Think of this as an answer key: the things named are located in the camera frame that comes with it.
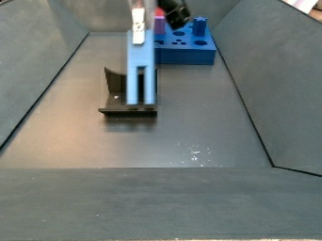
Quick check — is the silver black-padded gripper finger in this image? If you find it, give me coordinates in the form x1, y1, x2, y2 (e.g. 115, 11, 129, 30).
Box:
131, 0, 145, 44

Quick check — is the light blue square-circle object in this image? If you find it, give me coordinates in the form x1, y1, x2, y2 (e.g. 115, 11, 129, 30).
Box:
125, 29, 156, 104

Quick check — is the black curved fixture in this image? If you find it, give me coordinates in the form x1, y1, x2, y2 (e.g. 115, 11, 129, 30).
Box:
97, 68, 158, 116

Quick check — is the purple block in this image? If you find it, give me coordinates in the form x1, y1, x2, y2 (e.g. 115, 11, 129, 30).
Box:
155, 16, 166, 35

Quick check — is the red rectangular block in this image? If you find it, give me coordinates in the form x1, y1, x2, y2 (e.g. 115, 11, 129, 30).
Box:
155, 8, 164, 17

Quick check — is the blue shape-sorter base block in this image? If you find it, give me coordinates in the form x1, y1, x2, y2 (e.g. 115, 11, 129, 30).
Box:
155, 23, 216, 65

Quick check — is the dark blue star peg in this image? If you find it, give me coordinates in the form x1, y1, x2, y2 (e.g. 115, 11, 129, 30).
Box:
192, 17, 207, 37

